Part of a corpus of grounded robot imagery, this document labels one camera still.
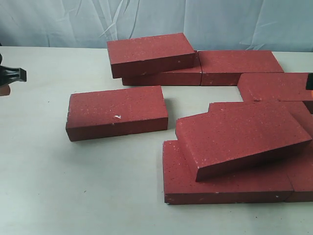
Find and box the blue-grey backdrop cloth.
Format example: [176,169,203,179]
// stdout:
[0,0,313,52]

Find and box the base brick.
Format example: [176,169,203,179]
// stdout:
[122,65,202,86]
[284,144,313,203]
[162,140,293,205]
[198,50,284,86]

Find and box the back left base brick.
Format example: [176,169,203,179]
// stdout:
[122,65,202,86]

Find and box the front left base brick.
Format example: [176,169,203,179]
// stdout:
[162,140,293,205]

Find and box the middle row red brick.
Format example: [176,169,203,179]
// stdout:
[208,100,313,138]

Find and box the back right base brick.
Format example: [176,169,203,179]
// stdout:
[198,50,284,86]

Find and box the front right base brick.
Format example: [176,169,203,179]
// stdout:
[284,144,313,203]

